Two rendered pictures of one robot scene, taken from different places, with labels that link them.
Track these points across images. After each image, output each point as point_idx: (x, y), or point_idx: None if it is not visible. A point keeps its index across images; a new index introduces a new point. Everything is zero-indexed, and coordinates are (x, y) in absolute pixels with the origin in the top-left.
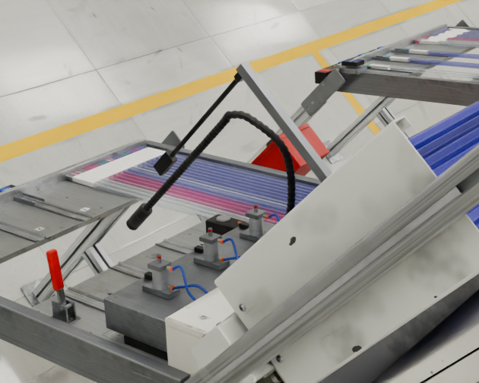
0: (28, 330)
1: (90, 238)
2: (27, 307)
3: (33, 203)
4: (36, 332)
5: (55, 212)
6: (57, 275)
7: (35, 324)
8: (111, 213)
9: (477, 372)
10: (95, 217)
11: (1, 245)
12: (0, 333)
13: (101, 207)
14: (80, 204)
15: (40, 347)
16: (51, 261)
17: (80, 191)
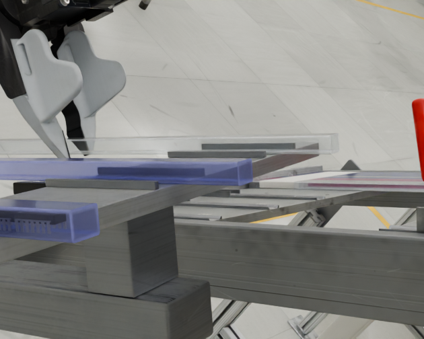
0: (372, 268)
1: (228, 315)
2: (357, 229)
3: (227, 192)
4: (395, 266)
5: (267, 196)
6: None
7: (395, 246)
8: (343, 202)
9: None
10: (328, 200)
11: (217, 212)
12: (289, 296)
13: (328, 194)
14: (294, 194)
15: (404, 299)
16: None
17: (280, 190)
